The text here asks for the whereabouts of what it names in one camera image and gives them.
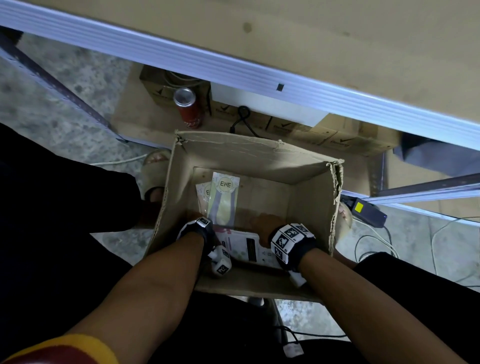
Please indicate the person's left hand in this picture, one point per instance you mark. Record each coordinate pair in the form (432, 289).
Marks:
(189, 218)

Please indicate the person's right hand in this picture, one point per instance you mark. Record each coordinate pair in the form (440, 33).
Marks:
(264, 227)

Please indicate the person's right forearm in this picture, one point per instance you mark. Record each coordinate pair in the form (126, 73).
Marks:
(360, 311)

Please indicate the person's left forearm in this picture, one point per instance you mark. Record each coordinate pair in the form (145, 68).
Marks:
(150, 300)

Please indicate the left wrist marker tracker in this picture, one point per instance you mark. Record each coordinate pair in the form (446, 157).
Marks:
(204, 228)

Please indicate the wrist marker tracker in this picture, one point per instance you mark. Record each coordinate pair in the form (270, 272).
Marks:
(204, 228)
(290, 242)

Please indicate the right wrist marker tracker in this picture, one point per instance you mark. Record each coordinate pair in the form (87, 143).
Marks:
(290, 242)

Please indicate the white packet with black label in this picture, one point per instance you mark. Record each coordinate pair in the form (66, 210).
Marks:
(240, 245)

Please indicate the beige left sandal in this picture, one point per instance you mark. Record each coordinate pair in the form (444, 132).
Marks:
(155, 170)

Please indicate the large open cardboard box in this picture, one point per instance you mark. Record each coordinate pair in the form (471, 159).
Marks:
(240, 153)

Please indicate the small brown cardboard box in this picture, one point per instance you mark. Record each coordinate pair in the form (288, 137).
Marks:
(300, 133)
(360, 138)
(159, 88)
(258, 120)

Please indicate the black power adapter yellow label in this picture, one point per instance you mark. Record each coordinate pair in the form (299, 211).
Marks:
(363, 210)

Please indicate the red soda can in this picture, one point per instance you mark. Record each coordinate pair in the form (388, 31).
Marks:
(187, 108)

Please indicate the brown shelf board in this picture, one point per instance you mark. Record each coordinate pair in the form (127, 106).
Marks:
(138, 120)

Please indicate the white flat box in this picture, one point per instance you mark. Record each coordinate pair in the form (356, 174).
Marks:
(262, 105)

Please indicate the small white tag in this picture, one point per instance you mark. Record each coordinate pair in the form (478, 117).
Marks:
(293, 349)

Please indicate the person's left leg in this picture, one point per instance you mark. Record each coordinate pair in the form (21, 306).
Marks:
(56, 225)

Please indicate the person's leg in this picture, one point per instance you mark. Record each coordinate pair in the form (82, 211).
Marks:
(423, 292)
(56, 225)

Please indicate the person's right leg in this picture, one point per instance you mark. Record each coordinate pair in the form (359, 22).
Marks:
(423, 292)

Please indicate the yellow red sleeve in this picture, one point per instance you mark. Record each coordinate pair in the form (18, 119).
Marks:
(63, 350)

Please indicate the grey box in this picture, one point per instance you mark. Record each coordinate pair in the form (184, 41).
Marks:
(435, 155)

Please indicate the dark metal shelf beam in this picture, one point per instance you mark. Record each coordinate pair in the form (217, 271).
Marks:
(56, 88)

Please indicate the silver aluminium table edge rail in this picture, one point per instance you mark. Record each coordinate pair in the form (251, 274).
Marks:
(240, 75)

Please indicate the silver metal frame beam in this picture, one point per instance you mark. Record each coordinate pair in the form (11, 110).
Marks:
(427, 193)

